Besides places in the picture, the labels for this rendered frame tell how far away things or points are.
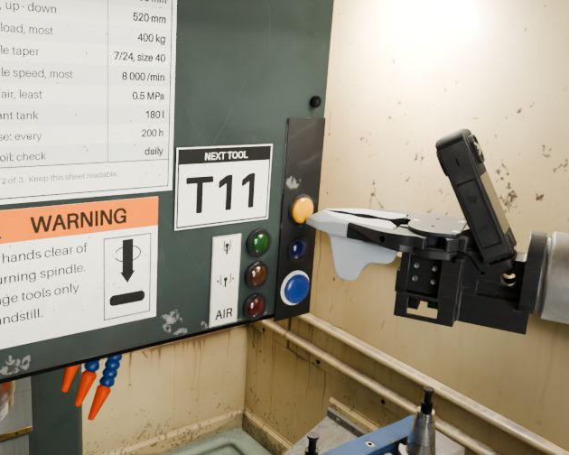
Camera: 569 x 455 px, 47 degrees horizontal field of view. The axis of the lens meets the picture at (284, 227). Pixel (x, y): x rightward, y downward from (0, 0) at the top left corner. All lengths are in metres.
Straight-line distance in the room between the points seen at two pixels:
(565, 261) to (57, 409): 1.06
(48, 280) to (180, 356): 1.44
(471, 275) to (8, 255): 0.37
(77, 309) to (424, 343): 1.08
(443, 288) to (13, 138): 0.36
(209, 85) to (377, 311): 1.12
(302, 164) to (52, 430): 0.94
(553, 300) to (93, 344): 0.37
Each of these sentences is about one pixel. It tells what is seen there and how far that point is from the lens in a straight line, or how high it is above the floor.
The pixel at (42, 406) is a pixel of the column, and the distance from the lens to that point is 1.39.
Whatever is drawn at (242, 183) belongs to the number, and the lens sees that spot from 0.59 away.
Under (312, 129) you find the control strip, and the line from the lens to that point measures 0.63.
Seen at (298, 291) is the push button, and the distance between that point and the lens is 0.65.
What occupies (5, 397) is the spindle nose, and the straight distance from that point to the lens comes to 0.74.
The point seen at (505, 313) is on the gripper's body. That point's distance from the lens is 0.60.
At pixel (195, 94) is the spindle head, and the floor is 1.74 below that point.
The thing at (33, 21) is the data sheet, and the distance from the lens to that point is 0.50.
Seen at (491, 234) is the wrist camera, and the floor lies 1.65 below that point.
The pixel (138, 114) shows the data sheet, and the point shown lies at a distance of 0.53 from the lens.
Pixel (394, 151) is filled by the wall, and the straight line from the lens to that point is 1.50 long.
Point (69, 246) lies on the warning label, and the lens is 0.53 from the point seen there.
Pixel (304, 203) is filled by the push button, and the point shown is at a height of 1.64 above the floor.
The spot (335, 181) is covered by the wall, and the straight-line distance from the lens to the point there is 1.64.
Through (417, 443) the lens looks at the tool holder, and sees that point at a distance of 1.02.
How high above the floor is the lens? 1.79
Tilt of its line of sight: 15 degrees down
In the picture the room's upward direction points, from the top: 4 degrees clockwise
